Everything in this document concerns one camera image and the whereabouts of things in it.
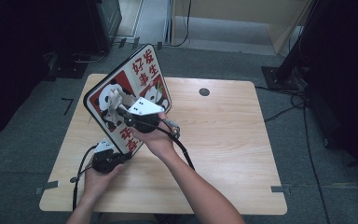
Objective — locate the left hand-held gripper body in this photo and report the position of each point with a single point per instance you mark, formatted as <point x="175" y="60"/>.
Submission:
<point x="105" y="158"/>

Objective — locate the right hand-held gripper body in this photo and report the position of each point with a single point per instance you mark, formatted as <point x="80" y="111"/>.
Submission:
<point x="144" y="115"/>

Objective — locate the grey wiping cloth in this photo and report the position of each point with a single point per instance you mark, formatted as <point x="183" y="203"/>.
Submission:
<point x="115" y="99"/>

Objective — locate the panda picture sign board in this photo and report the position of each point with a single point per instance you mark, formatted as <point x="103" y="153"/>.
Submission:
<point x="105" y="90"/>

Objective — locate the person's left hand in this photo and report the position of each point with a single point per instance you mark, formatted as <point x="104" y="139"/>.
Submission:
<point x="101" y="183"/>

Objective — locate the person's right hand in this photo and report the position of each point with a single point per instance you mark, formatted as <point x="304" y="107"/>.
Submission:
<point x="157" y="141"/>

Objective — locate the dark round table grommet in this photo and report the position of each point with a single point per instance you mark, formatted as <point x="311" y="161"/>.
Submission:
<point x="204" y="91"/>

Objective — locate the grey tape strip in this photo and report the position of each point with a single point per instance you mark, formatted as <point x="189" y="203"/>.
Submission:
<point x="46" y="187"/>
<point x="281" y="189"/>

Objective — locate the black cabinet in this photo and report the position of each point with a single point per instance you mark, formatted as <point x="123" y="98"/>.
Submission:
<point x="105" y="25"/>

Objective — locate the dark curtain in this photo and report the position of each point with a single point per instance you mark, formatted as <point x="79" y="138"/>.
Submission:
<point x="18" y="56"/>

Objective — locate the light wooden furniture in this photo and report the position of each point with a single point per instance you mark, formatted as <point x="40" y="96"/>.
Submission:
<point x="242" y="12"/>

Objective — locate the black metal stand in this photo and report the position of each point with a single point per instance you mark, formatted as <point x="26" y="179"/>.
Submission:
<point x="287" y="68"/>

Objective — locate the black floor base plate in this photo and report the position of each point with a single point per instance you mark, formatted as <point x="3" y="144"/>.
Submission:
<point x="66" y="67"/>

